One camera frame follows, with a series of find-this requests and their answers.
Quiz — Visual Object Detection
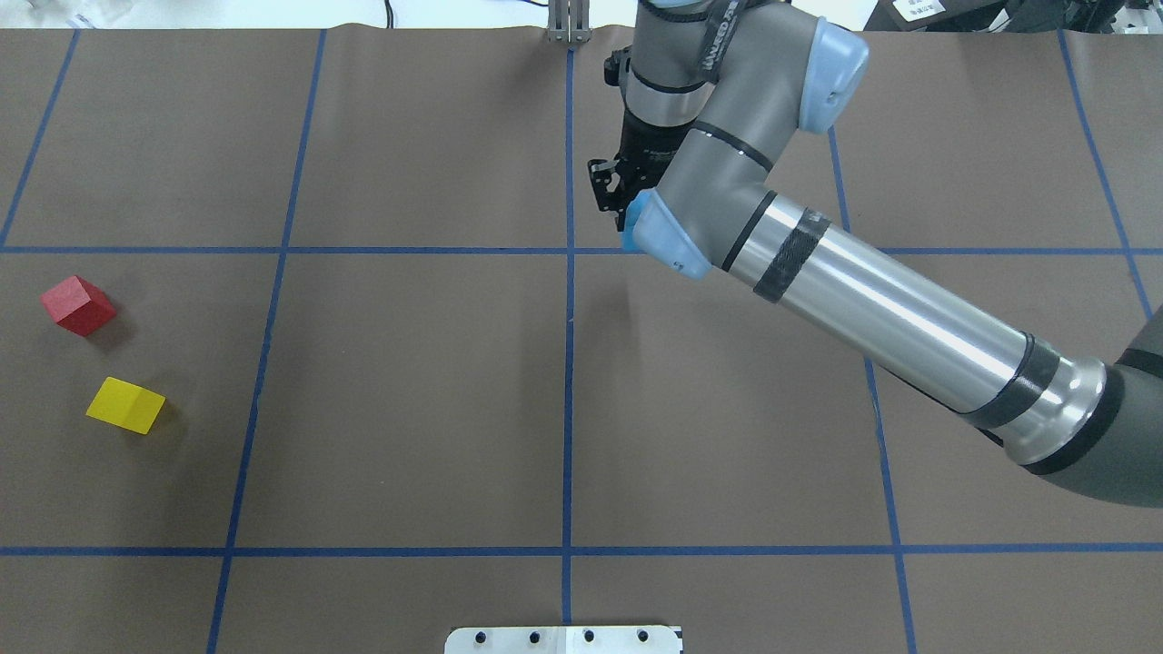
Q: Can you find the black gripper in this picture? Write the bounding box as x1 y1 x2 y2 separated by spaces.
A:
587 109 694 213

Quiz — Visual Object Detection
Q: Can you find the yellow cube block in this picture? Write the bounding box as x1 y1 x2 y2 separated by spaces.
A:
84 377 166 435

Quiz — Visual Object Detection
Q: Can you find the red cube block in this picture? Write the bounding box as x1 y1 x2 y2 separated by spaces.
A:
40 276 117 337

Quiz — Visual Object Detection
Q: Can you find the blue cube block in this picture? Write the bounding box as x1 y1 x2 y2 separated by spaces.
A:
619 202 638 253

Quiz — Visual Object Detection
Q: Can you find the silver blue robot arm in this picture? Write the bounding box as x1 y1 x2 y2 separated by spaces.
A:
587 1 1162 509

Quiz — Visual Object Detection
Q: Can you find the black cardboard box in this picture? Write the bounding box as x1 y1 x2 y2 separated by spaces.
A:
863 1 1091 34

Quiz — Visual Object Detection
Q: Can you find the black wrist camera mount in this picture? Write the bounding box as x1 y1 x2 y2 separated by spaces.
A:
602 47 632 92

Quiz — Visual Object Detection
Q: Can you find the aluminium frame post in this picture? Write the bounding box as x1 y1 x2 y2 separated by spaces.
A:
544 0 592 45

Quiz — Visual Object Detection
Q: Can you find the white camera mast with base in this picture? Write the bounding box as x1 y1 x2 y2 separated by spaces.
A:
443 625 685 653

